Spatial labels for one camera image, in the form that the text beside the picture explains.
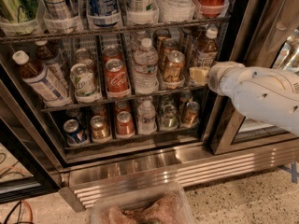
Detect red cola can front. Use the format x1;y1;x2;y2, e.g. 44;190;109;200
104;59;131;98

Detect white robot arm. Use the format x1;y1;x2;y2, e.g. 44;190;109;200
189;62;299;135

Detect gold can middle front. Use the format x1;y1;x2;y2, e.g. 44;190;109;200
163;50;185;89

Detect tea bottle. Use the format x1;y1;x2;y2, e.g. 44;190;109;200
36;40;68;88
12;50;70;107
192;27;218;67

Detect gold can bottom right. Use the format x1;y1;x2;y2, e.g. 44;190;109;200
181;101;200;126

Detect gold can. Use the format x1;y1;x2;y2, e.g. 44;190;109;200
181;101;200;126
159;38;178;71
163;50;185;89

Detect clear plastic food container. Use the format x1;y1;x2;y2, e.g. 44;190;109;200
91;182;195;224

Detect small water bottle bottom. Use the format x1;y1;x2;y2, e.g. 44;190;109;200
137;100;157;134

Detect copper can bottom shelf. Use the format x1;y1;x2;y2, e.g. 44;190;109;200
90;116;111;143

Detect fridge sliding glass door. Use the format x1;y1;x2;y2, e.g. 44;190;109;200
211;0;299;154

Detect blue white can top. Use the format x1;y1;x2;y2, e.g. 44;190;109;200
89;0;119;27

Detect orange black cables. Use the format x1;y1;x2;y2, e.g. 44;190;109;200
2;199;35;224

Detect gold can middle rear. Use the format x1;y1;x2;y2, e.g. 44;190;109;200
159;38;178;71

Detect blue can bottom shelf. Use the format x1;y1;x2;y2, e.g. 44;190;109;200
64;119;89;147

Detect clear water bottle middle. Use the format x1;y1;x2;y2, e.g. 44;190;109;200
134;38;158;94

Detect steel fridge base grille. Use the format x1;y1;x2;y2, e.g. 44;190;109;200
59;135;299;212

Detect red cola can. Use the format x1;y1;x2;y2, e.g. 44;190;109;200
104;59;131;98
102;45;122;63

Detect red can bottom shelf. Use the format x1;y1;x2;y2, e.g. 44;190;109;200
116;111;135;138

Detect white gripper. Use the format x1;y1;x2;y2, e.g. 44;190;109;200
189;62;245;96

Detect green white soda can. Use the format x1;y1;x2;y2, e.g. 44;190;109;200
70;63;99;103

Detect silver can rear middle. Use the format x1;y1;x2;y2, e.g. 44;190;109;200
75;48;96;71

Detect green can bottom shelf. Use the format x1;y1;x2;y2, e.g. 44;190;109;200
160;105;178;131

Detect green bottle top left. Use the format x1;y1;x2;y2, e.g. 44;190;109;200
0;0;38;23

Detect red cola can rear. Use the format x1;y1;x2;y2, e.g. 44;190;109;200
102;45;122;63

